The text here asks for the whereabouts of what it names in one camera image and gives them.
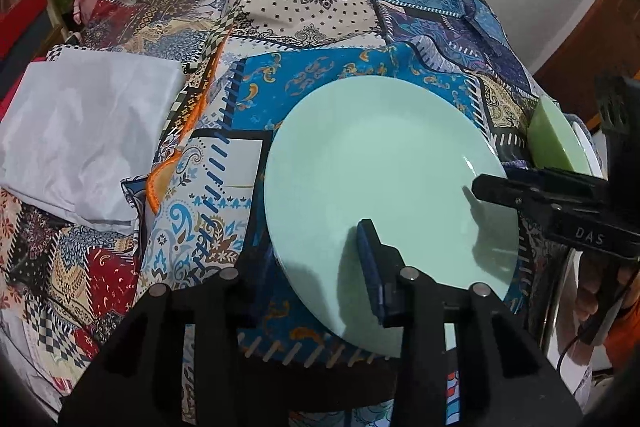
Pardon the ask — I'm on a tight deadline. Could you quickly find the red box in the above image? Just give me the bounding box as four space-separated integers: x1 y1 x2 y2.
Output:
0 0 51 58

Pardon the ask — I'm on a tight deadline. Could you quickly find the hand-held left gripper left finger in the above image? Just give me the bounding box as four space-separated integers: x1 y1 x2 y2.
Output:
57 256 287 427

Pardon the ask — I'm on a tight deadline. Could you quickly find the white bowl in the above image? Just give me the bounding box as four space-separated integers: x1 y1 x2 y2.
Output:
570 119 609 180

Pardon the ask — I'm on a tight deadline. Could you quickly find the brown wooden door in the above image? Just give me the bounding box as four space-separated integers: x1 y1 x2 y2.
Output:
530 0 640 114

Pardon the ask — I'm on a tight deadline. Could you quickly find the mint green bowl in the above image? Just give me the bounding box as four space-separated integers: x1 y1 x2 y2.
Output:
526 96 596 176

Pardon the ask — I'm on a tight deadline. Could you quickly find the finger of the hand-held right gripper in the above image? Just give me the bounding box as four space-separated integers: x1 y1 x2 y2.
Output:
472 174 563 230
506 166 610 208

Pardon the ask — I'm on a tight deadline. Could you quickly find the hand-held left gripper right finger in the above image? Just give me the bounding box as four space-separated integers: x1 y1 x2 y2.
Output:
356 218 585 427

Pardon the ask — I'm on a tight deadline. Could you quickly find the patchwork printed blanket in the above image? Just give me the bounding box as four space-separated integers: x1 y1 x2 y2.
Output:
0 0 601 427

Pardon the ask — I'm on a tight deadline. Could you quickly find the mint green plate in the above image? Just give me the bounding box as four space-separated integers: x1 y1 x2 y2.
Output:
263 75 521 353

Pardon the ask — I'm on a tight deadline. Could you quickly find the white folded cloth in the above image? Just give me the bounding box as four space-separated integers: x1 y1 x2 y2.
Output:
0 49 186 228

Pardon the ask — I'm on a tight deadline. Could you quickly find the person's right hand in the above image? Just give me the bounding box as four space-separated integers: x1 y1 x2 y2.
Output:
574 256 609 324

